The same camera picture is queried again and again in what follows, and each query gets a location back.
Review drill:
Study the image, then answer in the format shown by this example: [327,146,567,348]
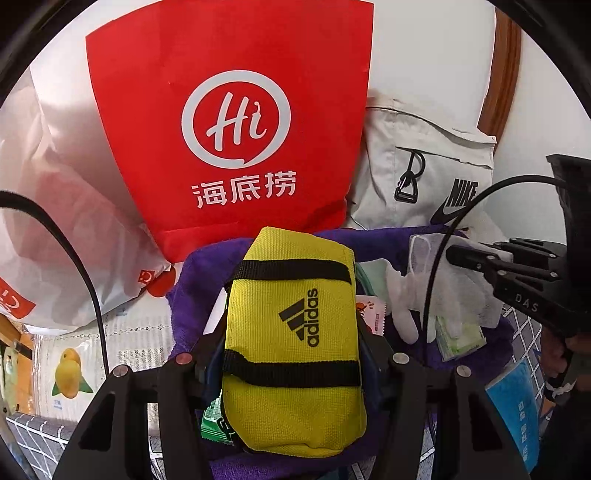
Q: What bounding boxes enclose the white cotton gloves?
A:
[385,233,504,344]

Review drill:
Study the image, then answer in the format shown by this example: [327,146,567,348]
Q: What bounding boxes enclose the red paper bag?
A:
[85,0,375,261]

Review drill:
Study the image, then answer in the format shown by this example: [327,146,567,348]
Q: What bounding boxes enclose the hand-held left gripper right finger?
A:
[355,318,532,480]

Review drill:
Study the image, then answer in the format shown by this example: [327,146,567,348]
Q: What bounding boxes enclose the brown wooden frame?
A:
[478,9,522,139]

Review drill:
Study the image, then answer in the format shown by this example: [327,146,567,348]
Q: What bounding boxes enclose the green packet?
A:
[200,392,236,446]

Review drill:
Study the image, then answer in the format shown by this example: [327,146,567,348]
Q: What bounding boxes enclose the white sachet with red print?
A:
[355,298,386,335]

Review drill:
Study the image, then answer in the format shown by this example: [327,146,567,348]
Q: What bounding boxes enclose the person's right hand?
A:
[540,330,591,393]

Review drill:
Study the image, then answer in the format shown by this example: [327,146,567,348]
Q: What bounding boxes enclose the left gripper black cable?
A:
[0,188,112,370]

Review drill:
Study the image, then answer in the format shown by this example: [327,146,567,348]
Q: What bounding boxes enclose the grey checked cloth with stars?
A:
[7,302,548,480]

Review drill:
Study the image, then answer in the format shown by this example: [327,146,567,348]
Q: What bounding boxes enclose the blue tissue pack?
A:
[485,357,543,478]

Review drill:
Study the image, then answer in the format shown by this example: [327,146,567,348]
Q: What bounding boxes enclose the mint green cloth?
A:
[358,258,393,305]

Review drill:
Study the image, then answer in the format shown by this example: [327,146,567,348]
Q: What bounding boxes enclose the green wet wipes pack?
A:
[434,314,486,361]

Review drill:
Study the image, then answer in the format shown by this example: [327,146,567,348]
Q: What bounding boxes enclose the grey waist bag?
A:
[346,90,499,232]

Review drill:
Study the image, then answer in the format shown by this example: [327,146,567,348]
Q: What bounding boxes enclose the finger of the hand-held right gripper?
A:
[445,244,559,283]
[489,237,566,265]

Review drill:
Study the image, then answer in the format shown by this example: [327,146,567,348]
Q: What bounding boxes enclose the white plastic shopping bag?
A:
[0,65,178,333]

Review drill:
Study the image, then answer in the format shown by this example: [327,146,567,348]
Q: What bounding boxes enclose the right gripper black braided cable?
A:
[418,178,566,344]

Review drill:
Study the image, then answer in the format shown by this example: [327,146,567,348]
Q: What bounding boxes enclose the yellow pouch with black straps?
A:
[221,226,369,460]

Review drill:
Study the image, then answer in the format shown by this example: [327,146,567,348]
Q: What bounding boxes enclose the purple towel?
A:
[166,224,515,478]

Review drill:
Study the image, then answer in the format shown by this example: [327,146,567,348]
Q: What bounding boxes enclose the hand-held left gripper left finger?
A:
[53,295,232,480]

